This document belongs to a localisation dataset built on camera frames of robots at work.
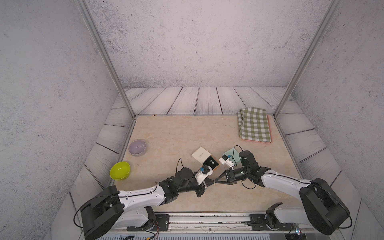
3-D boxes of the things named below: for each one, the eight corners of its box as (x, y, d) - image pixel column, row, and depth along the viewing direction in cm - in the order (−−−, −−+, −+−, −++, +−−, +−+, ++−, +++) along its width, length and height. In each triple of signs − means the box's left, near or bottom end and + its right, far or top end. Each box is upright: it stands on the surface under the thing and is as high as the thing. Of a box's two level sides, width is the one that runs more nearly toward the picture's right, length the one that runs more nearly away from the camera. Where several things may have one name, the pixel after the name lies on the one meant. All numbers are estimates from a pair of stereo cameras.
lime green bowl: (110, 181, 89) (106, 178, 85) (116, 165, 95) (113, 161, 92) (129, 181, 89) (126, 177, 85) (134, 165, 95) (131, 161, 92)
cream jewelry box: (192, 156, 99) (192, 153, 97) (200, 148, 103) (200, 146, 101) (202, 164, 95) (202, 161, 93) (210, 156, 99) (210, 153, 97)
